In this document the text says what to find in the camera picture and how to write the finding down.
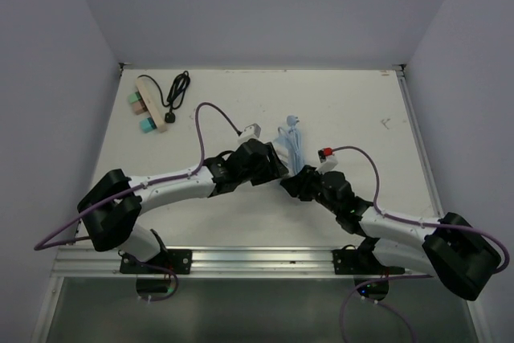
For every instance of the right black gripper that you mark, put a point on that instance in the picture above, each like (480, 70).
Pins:
(299, 185)

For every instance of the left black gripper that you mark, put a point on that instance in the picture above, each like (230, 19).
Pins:
(273, 169)

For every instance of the light blue power strip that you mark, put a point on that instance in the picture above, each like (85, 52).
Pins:
(289, 145)

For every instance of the beige red power strip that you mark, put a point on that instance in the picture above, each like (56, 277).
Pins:
(151, 106)

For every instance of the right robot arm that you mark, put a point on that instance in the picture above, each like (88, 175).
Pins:
(448, 248)

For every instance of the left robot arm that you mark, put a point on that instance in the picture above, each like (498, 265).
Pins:
(111, 208)

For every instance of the teal plug adapter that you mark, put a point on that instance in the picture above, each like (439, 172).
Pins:
(147, 125)

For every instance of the pink brown plug adapter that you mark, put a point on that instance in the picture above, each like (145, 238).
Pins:
(138, 107)

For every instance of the green plug adapter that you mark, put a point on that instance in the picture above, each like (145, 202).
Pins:
(134, 97)

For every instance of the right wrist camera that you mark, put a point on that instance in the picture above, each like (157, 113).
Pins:
(328, 161)

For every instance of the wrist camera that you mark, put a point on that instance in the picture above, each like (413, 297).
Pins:
(328, 161)
(250, 132)

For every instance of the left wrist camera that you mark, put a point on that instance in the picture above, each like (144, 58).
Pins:
(250, 132)

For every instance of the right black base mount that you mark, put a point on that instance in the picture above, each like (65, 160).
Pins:
(351, 261)

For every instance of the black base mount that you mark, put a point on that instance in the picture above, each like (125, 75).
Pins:
(178, 261)
(351, 261)

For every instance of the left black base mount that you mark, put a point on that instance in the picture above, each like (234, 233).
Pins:
(178, 261)

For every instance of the aluminium mounting rail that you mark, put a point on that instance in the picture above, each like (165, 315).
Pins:
(81, 261)

